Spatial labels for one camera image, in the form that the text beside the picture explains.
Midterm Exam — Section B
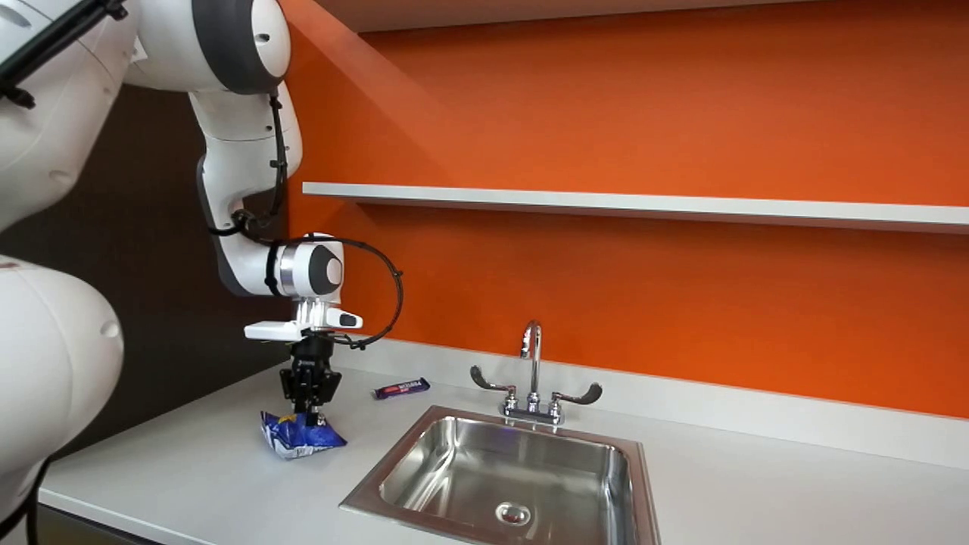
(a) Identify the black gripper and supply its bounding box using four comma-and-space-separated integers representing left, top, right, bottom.
278, 333, 342, 426

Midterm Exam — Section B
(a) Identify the blue Doritos chip bag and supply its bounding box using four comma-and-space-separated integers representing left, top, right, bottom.
261, 413, 345, 460

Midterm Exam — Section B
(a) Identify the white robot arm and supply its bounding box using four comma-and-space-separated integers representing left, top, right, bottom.
0, 0, 342, 532

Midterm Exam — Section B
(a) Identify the stainless steel sink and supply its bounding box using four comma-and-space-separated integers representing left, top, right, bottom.
345, 405, 659, 545

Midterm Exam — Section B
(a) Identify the dark red candy bar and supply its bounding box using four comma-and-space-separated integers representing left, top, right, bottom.
371, 378, 430, 401

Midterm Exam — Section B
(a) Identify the chrome faucet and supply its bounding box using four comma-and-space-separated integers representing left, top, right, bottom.
468, 322, 606, 434

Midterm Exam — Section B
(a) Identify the dark wood cabinet panel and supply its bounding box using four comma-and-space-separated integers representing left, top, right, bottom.
0, 88, 291, 453

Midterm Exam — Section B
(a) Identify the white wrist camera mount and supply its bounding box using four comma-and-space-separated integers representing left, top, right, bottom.
243, 299, 364, 344

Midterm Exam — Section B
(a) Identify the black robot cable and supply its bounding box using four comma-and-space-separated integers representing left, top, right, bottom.
210, 88, 407, 352

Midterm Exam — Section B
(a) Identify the lower white wall shelf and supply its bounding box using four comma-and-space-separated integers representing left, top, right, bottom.
303, 183, 969, 235

